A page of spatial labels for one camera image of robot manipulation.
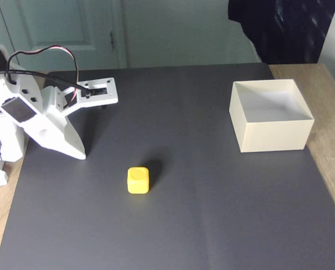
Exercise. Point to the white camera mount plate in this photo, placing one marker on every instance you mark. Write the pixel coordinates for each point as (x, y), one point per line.
(99, 97)

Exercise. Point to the white open box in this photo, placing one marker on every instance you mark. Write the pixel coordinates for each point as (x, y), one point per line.
(274, 135)

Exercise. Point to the yellow cube block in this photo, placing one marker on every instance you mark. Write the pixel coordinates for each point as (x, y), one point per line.
(138, 181)

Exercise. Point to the black table mat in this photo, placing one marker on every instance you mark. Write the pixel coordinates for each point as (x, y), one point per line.
(167, 225)

